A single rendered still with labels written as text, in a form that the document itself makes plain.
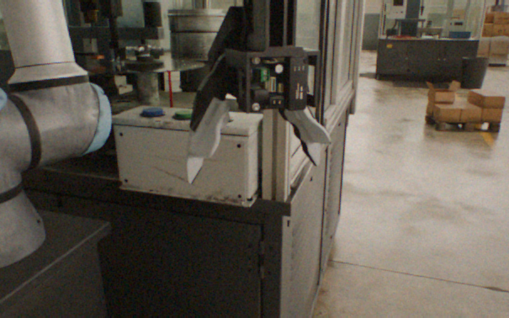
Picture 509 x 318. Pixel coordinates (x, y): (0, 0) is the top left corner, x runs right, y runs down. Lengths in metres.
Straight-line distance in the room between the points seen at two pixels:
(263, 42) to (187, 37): 1.48
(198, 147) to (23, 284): 0.33
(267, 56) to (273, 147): 0.41
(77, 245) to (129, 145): 0.23
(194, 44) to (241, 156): 1.15
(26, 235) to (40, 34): 0.30
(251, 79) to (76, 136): 0.39
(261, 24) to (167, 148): 0.46
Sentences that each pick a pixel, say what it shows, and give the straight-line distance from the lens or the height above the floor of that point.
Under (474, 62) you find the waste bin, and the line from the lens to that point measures 7.26.
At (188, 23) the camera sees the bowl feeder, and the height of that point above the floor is 1.05.
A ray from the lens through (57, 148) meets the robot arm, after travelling 0.69.
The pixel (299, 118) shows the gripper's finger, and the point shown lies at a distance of 0.45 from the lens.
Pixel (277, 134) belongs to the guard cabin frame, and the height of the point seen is 0.88.
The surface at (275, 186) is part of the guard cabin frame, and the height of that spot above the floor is 0.77.
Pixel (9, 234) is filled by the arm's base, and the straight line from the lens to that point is 0.67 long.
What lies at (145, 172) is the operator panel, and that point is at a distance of 0.82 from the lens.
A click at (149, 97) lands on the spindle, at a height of 0.86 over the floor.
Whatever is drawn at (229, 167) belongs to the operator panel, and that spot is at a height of 0.82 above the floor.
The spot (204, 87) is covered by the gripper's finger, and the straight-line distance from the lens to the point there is 0.41.
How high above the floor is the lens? 1.08
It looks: 19 degrees down
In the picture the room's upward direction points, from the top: straight up
